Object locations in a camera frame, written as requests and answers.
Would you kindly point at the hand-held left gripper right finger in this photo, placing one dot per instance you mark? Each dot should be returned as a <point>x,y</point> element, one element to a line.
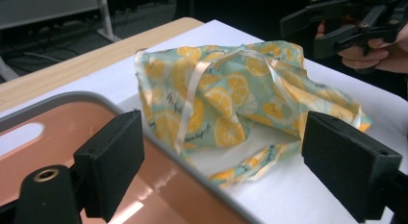
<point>349,163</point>

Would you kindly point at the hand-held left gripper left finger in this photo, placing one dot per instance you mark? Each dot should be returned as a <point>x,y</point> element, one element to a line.
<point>110,160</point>

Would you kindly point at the orange basket with grey rim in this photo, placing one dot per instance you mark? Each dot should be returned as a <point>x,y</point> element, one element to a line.
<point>48,134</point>

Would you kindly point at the lemon print teal cloth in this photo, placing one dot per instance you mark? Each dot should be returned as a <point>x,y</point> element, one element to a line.
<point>237,89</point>

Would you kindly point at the light wooden table edge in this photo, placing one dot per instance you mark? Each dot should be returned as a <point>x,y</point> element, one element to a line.
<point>80,63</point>

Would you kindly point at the white metal stand leg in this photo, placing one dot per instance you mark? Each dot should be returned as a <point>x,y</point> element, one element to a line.
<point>107,19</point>

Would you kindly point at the grey white board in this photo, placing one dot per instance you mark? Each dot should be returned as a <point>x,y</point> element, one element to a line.
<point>45,7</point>

